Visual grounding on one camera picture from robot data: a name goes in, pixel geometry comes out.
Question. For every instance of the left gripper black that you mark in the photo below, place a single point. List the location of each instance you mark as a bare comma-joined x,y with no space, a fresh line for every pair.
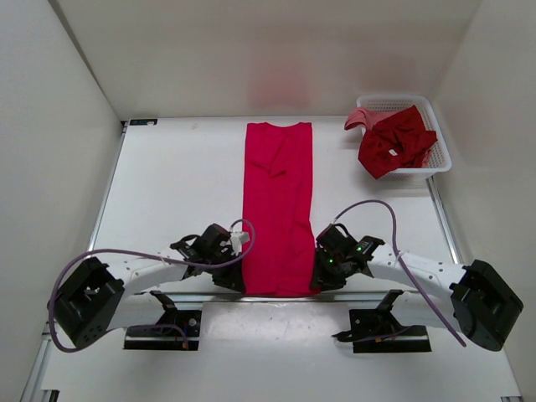
233,279

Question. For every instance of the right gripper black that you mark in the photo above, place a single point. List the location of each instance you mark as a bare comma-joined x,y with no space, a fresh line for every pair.
325,273

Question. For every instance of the magenta t shirt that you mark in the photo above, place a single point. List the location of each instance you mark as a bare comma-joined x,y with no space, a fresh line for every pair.
277,200

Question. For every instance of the dark red t shirt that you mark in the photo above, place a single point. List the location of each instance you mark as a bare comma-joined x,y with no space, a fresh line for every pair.
398,140

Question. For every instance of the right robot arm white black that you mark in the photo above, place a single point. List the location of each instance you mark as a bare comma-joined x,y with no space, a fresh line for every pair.
472,299

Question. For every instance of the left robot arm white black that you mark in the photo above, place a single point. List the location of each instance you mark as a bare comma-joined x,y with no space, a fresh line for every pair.
100,291

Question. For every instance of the white plastic laundry basket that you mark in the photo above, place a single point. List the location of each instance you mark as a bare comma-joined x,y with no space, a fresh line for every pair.
439,160

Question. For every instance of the salmon pink t shirt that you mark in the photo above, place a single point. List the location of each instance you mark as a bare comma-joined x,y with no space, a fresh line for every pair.
361,117

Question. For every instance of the small dark label sticker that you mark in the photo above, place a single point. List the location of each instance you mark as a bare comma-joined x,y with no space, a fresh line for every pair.
143,122

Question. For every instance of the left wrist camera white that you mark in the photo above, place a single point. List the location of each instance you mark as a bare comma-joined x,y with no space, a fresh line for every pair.
239,238

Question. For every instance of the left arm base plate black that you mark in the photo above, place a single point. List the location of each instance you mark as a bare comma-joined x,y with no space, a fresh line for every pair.
176,328

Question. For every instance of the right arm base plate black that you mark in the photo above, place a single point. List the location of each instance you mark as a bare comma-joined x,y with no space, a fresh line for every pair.
377,331

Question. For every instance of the aluminium frame rail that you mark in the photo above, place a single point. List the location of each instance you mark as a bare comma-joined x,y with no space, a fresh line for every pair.
272,349

